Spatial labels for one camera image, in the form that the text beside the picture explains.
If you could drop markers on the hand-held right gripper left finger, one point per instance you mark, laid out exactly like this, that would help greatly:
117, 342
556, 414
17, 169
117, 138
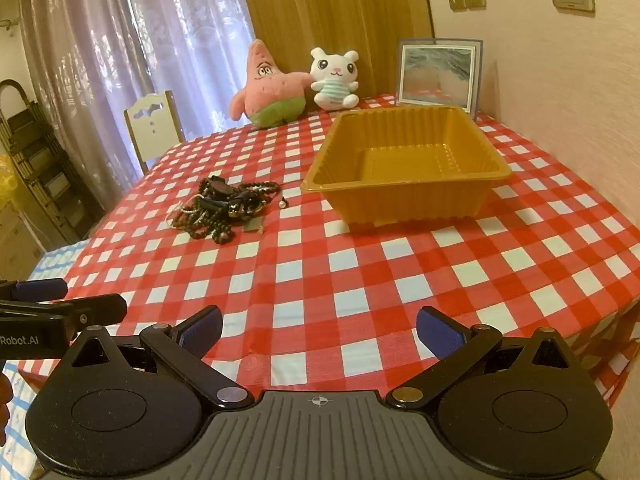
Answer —
200, 332

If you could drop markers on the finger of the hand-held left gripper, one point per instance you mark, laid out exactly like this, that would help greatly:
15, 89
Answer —
40, 290
95, 310

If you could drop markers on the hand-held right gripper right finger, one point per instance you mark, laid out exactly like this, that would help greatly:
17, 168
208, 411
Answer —
440, 332

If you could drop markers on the gold plastic tray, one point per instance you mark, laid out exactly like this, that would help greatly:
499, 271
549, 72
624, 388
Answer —
400, 195

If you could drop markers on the person's left hand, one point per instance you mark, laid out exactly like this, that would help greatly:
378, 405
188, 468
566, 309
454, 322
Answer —
3, 410

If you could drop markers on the blue checkered cloth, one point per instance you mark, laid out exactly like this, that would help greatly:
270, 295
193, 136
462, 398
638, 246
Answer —
20, 410

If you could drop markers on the red white checkered tablecloth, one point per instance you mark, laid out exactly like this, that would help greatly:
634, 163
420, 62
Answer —
350, 270

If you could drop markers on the black shelf rack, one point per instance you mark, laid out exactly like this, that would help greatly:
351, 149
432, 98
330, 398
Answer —
35, 160

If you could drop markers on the white wooden chair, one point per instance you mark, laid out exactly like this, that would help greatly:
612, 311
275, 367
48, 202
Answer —
152, 127

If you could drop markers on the mauve curtain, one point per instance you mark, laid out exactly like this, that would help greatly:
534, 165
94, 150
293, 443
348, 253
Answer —
75, 60

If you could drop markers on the pink starfish plush toy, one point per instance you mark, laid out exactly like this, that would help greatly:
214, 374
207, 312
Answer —
265, 90

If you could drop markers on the framed picture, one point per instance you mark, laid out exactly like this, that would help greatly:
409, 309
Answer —
440, 75

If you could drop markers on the white bunny plush toy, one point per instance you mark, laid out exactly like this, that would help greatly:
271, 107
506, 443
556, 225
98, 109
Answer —
332, 82

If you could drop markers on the sheer lace curtain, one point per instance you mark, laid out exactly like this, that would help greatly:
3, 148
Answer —
195, 45

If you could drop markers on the wooden wall panel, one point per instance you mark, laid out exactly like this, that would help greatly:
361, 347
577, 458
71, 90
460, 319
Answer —
330, 5

